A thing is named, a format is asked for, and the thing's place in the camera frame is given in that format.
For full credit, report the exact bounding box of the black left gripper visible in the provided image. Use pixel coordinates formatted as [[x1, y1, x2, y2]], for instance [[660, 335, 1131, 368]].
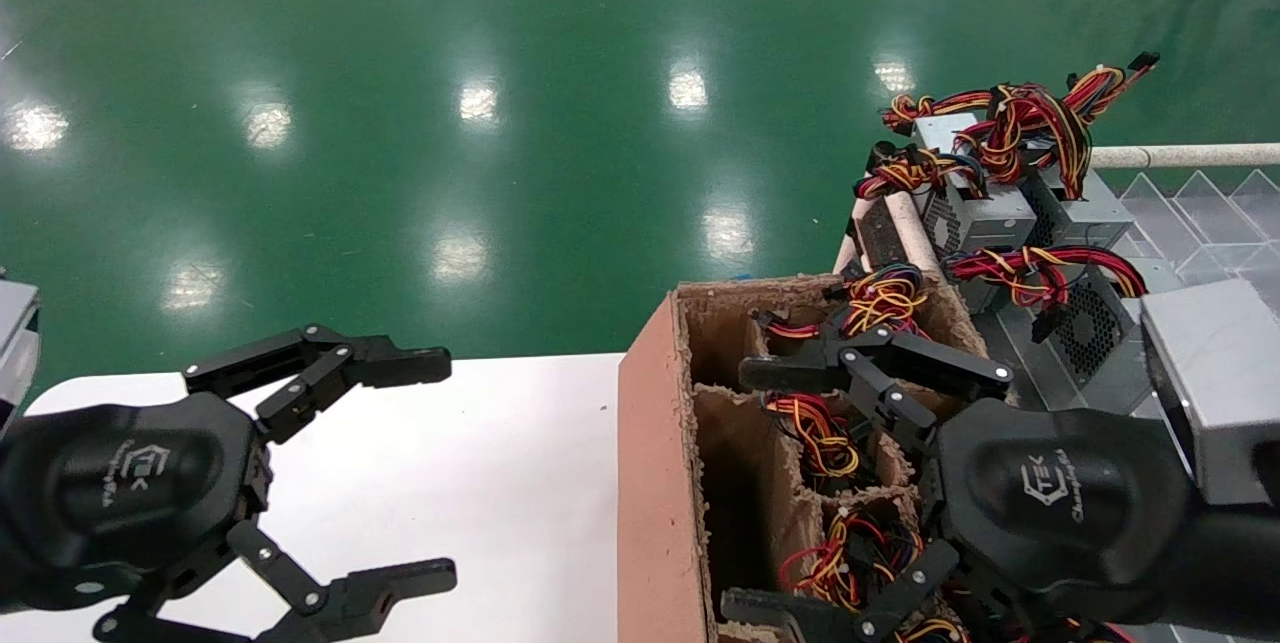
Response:
[[0, 323, 459, 643]]

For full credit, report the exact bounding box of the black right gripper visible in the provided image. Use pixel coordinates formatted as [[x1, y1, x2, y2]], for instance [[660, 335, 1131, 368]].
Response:
[[720, 325, 1201, 643]]

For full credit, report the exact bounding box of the brown divided cardboard box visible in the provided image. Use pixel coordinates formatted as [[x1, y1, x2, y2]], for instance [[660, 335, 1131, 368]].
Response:
[[617, 273, 993, 643]]

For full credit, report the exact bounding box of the short white rack pipe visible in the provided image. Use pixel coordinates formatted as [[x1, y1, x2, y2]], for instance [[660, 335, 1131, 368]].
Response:
[[833, 198, 871, 276], [885, 191, 946, 276]]

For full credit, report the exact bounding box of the black roller track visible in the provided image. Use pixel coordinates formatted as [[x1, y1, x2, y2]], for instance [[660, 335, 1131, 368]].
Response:
[[858, 195, 909, 271]]

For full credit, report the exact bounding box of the clear plastic rack panel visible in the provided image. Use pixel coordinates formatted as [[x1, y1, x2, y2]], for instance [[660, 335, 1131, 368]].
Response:
[[1100, 168, 1280, 316]]

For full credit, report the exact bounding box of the long white rack pipe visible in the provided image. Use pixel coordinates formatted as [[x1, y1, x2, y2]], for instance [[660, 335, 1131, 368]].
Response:
[[1090, 143, 1280, 170]]

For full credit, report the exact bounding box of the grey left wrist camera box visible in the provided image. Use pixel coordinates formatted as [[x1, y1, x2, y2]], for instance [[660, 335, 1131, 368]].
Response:
[[0, 278, 43, 414]]

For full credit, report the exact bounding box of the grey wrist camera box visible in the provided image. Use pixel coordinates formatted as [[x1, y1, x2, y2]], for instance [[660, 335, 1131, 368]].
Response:
[[0, 278, 43, 414], [1140, 278, 1280, 507]]

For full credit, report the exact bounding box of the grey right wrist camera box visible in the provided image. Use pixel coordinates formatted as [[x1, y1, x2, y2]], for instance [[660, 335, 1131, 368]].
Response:
[[1140, 278, 1280, 507]]

